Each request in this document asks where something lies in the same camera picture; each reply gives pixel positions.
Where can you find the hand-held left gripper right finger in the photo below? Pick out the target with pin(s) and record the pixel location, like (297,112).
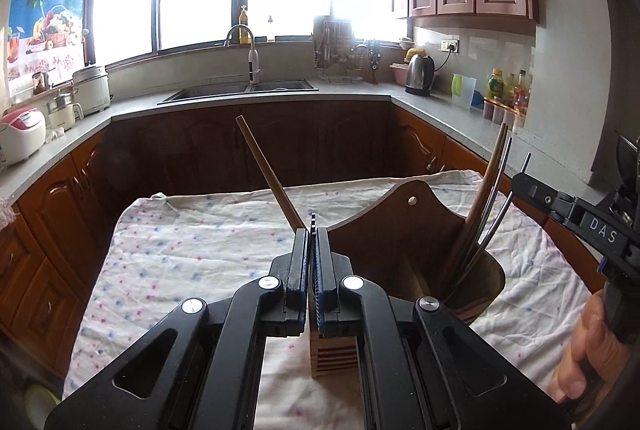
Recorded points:
(322,280)

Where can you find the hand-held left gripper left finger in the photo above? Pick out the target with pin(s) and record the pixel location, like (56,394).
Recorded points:
(299,280)

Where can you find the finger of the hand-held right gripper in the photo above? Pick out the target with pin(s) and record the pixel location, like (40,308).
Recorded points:
(537,195)

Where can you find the metal chopstick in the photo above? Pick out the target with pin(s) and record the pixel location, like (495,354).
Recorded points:
(496,192)
(526,163)
(487,230)

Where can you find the wooden chopstick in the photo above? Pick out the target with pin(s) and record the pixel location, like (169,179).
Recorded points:
(267,172)
(497,165)
(489,170)

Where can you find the wooden utensil holder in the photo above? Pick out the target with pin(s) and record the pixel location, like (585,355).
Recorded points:
(400,240)

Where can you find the person's right hand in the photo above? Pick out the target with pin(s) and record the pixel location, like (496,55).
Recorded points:
(585,335)

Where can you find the spice jar set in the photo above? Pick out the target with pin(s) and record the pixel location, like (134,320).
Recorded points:
(502,115)

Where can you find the white floral tablecloth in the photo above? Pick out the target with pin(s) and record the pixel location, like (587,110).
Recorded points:
(200,250)

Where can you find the yellow bottle green label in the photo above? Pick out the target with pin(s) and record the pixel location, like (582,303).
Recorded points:
(495,85)

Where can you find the white plastic pitcher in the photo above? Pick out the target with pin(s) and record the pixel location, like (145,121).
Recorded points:
(469,93)

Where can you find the wooden lower cabinets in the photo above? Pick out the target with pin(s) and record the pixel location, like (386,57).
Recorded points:
(200,145)

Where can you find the steel electric kettle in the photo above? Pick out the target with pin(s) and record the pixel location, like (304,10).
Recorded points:
(420,75)

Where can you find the pink plastic basin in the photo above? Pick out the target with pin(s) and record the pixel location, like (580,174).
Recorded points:
(399,73)

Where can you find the grey kitchen countertop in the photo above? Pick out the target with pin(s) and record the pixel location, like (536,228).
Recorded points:
(350,89)

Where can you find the kitchen sink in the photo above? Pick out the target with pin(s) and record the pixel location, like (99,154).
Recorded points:
(225,90)

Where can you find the metal dish rack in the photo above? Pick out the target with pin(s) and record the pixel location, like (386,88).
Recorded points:
(340,55)

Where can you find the kitchen faucet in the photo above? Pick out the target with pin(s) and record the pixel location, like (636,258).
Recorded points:
(240,33)

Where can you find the yellow soap bottle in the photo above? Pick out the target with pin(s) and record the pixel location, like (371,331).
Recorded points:
(244,28)

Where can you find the large white rice cooker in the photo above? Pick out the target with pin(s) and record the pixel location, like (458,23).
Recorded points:
(92,88)

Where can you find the small white steamer pot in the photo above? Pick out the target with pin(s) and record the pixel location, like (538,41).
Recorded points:
(64,113)

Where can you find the white and red rice cooker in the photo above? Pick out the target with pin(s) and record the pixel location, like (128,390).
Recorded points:
(22,135)

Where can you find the wall power socket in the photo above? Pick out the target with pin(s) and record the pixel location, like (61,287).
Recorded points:
(450,45)

